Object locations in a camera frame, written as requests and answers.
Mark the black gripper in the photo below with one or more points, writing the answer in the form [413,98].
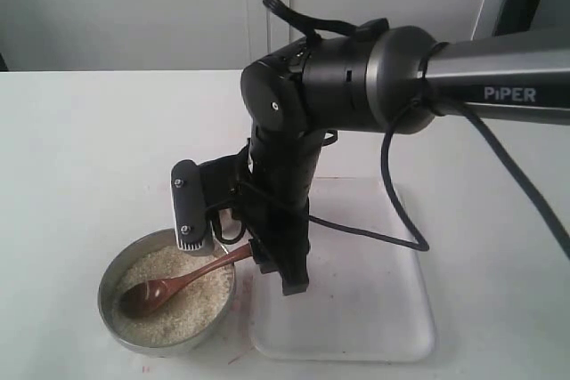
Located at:
[266,185]

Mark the brown wooden spoon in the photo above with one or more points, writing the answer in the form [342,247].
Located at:
[145,298]

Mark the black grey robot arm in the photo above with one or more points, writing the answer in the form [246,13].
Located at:
[385,81]

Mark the small steel cup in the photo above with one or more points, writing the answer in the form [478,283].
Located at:
[227,230]

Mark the steel bowl of rice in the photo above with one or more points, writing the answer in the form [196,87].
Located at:
[185,320]

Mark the white plastic tray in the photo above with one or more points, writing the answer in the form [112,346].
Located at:
[366,301]

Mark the white cabinet doors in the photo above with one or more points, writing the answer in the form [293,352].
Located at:
[65,35]

